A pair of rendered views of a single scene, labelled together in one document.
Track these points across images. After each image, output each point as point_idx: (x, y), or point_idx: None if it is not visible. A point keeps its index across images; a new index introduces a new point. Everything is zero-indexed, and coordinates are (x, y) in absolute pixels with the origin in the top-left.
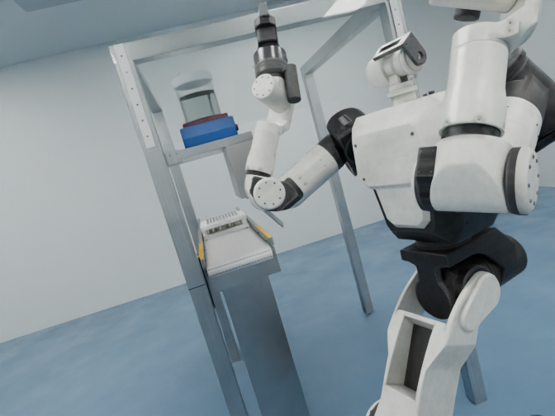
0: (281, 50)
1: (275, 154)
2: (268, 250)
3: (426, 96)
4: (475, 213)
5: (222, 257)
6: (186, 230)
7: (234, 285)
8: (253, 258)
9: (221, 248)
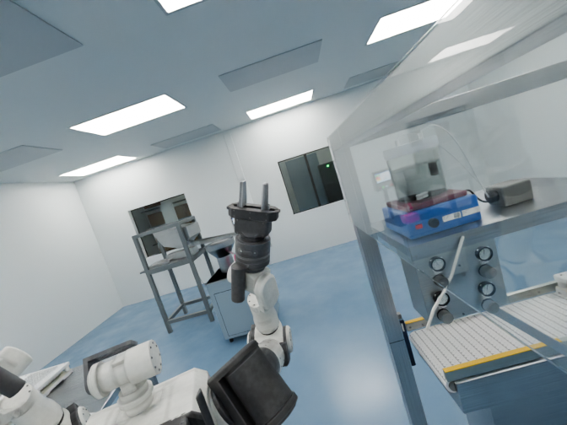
0: (236, 245)
1: (260, 322)
2: (444, 379)
3: (95, 412)
4: None
5: (438, 336)
6: (375, 296)
7: (430, 368)
8: (433, 368)
9: (488, 325)
